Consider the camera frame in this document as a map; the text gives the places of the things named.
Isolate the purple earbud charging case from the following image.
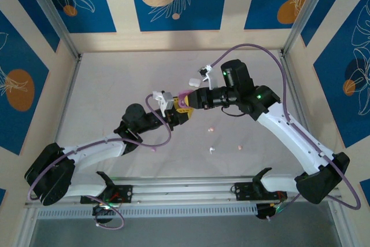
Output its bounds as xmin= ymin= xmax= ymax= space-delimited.
xmin=177 ymin=89 xmax=191 ymax=108

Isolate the black electronics box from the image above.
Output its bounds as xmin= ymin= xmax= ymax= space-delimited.
xmin=256 ymin=202 xmax=283 ymax=222
xmin=91 ymin=204 xmax=116 ymax=225

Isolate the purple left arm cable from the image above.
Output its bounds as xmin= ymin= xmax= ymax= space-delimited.
xmin=27 ymin=94 xmax=173 ymax=230

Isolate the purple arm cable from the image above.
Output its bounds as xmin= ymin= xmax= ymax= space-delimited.
xmin=27 ymin=94 xmax=173 ymax=230
xmin=209 ymin=43 xmax=362 ymax=222

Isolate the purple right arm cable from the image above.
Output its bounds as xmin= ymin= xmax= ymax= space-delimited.
xmin=209 ymin=43 xmax=362 ymax=222

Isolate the aluminium table side rail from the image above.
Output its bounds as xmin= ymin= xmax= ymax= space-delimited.
xmin=277 ymin=50 xmax=323 ymax=177
xmin=45 ymin=53 xmax=84 ymax=178

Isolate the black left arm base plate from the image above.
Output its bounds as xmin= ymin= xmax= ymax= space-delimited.
xmin=80 ymin=185 xmax=134 ymax=205

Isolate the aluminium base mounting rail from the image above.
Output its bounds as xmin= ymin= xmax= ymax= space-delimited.
xmin=25 ymin=175 xmax=345 ymax=210

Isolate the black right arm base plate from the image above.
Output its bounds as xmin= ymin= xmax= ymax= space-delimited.
xmin=234 ymin=182 xmax=288 ymax=201

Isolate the grey slotted cable duct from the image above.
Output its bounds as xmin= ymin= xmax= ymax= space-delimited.
xmin=36 ymin=202 xmax=258 ymax=219

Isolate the aluminium frame post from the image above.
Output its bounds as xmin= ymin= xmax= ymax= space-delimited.
xmin=18 ymin=206 xmax=40 ymax=247
xmin=21 ymin=0 xmax=83 ymax=60
xmin=328 ymin=197 xmax=352 ymax=247
xmin=280 ymin=0 xmax=339 ymax=57

